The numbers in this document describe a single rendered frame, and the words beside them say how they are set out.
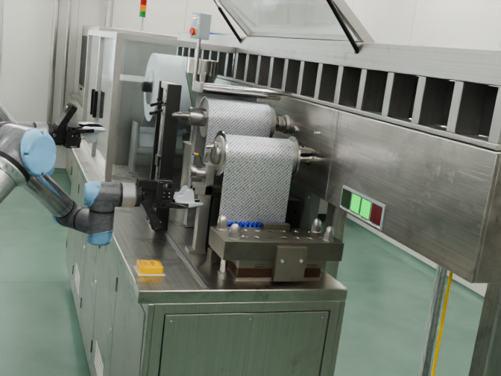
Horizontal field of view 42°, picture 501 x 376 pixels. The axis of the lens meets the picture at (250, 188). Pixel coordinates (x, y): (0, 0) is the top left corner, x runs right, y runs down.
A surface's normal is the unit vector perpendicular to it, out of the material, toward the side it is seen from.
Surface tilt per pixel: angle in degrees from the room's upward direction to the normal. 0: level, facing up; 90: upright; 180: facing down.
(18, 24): 90
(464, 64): 90
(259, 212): 90
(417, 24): 90
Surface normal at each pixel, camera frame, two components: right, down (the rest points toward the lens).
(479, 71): -0.94, -0.04
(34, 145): 0.89, 0.11
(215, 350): 0.33, 0.23
